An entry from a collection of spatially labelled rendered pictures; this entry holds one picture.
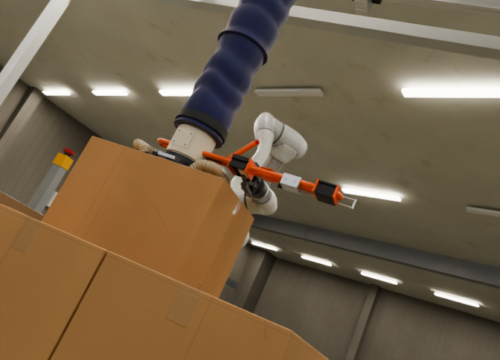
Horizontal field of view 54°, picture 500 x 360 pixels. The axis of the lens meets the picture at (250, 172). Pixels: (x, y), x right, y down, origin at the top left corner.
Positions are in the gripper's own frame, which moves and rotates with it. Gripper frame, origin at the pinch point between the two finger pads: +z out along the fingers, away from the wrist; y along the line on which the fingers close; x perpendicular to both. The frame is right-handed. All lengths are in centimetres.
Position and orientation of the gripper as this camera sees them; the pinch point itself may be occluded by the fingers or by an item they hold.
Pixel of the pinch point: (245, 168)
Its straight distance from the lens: 187.0
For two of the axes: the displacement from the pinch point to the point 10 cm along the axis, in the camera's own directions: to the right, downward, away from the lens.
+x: -8.8, -2.7, 3.9
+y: -4.0, 8.6, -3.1
